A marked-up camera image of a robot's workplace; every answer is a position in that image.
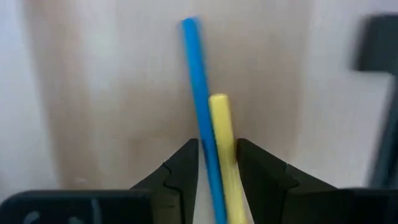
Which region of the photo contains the yellow pen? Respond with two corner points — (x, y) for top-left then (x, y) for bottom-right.
(208, 93), (249, 224)

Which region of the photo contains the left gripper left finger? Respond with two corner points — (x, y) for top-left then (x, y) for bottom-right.
(0, 138), (200, 224)

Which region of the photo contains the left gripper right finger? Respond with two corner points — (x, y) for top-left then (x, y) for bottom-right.
(236, 138), (398, 224)

